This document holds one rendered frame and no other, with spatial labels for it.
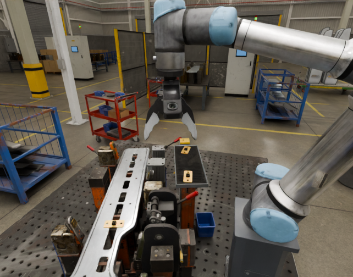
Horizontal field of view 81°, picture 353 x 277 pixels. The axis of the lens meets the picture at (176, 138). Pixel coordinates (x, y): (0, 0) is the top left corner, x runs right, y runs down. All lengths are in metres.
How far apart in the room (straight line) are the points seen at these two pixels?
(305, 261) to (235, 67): 6.07
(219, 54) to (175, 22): 7.68
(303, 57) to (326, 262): 2.02
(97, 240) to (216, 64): 7.70
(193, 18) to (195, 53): 7.79
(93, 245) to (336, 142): 0.85
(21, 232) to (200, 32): 1.45
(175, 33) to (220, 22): 0.10
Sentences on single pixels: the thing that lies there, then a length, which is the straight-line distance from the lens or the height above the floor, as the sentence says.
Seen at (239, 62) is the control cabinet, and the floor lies 1.11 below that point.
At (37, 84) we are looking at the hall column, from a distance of 8.14.
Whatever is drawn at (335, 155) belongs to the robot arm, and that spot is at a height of 1.49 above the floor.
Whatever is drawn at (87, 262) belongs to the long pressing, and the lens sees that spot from 0.90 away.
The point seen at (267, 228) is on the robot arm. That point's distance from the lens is 0.64.
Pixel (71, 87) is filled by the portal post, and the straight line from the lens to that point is 5.10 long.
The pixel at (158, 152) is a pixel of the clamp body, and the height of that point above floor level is 1.04.
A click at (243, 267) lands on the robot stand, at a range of 0.96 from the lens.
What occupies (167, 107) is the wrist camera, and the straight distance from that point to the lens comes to 0.49.
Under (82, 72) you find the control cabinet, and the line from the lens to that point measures 11.46.
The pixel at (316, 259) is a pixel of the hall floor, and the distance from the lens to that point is 2.40.
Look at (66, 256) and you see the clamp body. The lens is 1.05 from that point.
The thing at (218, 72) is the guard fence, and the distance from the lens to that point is 8.23.
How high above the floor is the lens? 1.71
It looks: 25 degrees down
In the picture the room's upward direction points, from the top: straight up
